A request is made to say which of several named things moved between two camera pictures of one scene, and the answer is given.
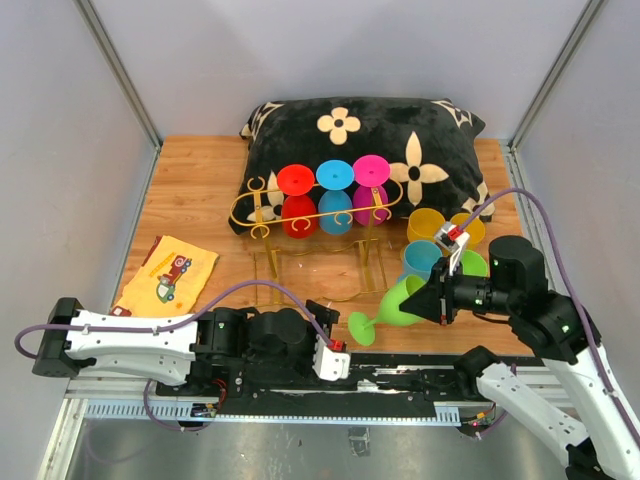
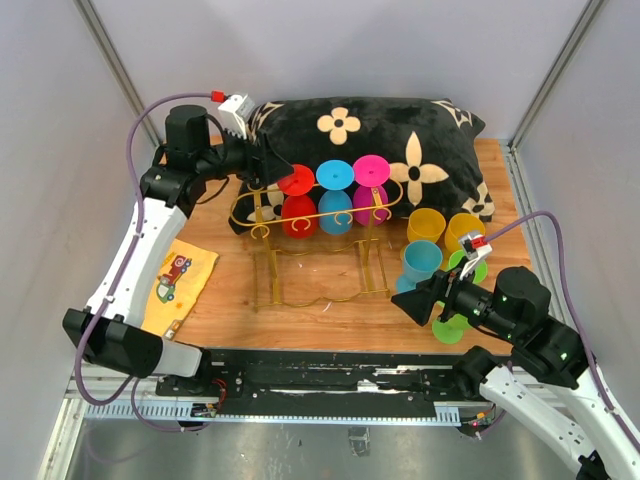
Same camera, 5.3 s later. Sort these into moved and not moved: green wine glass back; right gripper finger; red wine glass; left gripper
Moved: green wine glass back; left gripper
Not moved: right gripper finger; red wine glass
